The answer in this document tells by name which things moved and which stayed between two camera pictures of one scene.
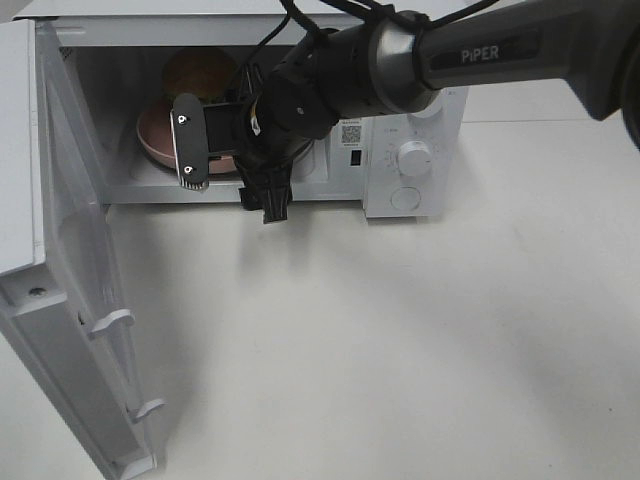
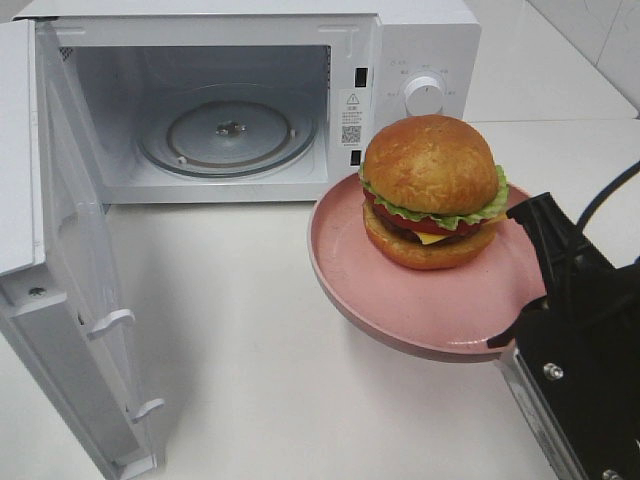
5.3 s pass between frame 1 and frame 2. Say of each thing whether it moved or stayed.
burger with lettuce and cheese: moved
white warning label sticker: stayed
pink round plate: moved
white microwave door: stayed
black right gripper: moved
